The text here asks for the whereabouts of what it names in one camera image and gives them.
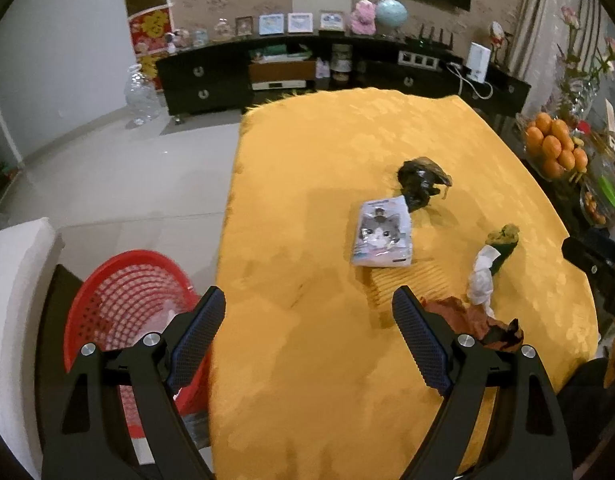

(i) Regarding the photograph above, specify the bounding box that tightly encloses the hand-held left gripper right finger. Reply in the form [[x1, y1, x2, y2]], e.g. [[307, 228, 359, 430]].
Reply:
[[391, 285, 573, 480]]

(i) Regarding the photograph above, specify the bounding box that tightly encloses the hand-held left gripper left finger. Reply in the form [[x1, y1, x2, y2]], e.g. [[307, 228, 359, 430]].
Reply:
[[41, 286, 227, 480]]

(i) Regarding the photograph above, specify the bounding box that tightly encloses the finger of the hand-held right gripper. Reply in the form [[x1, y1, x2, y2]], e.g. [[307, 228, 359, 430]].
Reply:
[[561, 226, 615, 321]]

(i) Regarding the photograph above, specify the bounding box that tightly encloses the brown wrapper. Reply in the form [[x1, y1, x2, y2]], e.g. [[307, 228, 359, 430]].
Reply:
[[420, 296, 525, 353]]

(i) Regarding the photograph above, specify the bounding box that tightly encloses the white tissue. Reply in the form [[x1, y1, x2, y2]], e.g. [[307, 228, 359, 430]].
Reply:
[[466, 246, 501, 307]]

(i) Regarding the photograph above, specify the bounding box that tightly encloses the red plastic basket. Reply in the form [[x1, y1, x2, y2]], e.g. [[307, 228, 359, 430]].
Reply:
[[64, 250, 213, 456]]

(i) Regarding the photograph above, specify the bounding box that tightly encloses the green yellow wrapper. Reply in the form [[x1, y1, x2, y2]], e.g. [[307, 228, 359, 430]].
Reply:
[[485, 224, 521, 276]]

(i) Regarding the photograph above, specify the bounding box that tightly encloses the cat print tissue pack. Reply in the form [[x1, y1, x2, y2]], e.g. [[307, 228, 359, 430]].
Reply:
[[350, 197, 414, 267]]

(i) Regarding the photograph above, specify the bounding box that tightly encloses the black plastic bag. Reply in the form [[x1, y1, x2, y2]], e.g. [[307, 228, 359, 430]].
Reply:
[[397, 157, 454, 211]]

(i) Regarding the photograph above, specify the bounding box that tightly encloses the yellow tablecloth table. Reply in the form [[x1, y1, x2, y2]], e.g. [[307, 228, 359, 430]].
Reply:
[[210, 87, 601, 480]]

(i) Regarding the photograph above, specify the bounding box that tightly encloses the bowl of oranges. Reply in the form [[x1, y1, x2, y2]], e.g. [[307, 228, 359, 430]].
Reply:
[[525, 112, 589, 182]]

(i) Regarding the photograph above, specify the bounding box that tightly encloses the white cushioned bench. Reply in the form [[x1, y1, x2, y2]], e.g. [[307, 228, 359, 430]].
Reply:
[[0, 217, 65, 466]]

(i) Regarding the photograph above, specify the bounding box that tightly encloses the flower vase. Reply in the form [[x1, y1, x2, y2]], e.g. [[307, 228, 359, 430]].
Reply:
[[552, 5, 615, 128]]

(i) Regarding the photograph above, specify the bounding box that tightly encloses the white box device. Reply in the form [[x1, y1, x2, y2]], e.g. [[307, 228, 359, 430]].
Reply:
[[468, 42, 491, 83]]

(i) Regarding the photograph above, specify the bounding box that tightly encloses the white red figurine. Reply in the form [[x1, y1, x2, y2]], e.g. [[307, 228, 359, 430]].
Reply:
[[489, 21, 513, 66]]

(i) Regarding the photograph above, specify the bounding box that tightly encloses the beige curtain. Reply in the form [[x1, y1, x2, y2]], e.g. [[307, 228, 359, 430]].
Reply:
[[510, 0, 588, 111]]

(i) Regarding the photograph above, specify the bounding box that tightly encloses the large clear water bottle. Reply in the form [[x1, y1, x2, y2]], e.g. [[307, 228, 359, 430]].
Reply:
[[124, 65, 163, 126]]

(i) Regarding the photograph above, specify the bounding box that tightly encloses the black tv cabinet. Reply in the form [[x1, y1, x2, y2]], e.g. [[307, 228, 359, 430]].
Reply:
[[154, 35, 531, 126]]

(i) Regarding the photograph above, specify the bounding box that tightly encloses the silver media player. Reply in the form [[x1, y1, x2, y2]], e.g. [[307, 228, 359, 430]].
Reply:
[[251, 79, 308, 92]]

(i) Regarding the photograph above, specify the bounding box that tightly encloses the white socket panel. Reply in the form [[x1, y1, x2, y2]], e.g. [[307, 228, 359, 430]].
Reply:
[[398, 50, 441, 69]]

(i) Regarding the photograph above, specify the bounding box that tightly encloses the black router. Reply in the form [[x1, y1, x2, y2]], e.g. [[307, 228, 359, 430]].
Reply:
[[405, 24, 455, 52]]

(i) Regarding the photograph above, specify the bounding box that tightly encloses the brown drawer box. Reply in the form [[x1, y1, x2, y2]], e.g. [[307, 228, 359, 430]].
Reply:
[[248, 60, 317, 83]]

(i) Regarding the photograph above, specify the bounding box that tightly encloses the glass jar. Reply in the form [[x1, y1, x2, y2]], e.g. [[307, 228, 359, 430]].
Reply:
[[332, 45, 353, 81]]

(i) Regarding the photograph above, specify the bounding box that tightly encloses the green package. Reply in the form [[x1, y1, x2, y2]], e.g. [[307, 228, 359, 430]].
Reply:
[[252, 45, 313, 62]]

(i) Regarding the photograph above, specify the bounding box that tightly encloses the light blue globe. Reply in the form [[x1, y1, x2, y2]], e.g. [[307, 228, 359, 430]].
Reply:
[[376, 0, 407, 37]]

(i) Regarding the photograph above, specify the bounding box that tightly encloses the pink plush toy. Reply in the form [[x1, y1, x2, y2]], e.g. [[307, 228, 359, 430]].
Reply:
[[351, 0, 377, 33]]

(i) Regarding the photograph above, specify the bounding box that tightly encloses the beige board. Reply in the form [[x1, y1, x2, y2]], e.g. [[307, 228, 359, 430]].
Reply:
[[291, 0, 351, 16]]

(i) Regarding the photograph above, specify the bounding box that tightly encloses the white cable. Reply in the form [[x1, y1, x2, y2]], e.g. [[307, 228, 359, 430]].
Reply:
[[445, 62, 494, 102]]

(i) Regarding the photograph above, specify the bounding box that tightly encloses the red festive wall poster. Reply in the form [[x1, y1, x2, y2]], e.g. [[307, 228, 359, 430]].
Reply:
[[128, 7, 171, 92]]

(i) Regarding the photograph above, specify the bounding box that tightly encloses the blue picture frame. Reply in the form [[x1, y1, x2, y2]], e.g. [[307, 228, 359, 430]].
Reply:
[[258, 13, 285, 36]]

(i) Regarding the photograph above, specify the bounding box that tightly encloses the white picture frame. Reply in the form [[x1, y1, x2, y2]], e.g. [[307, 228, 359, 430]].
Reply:
[[287, 12, 314, 34]]

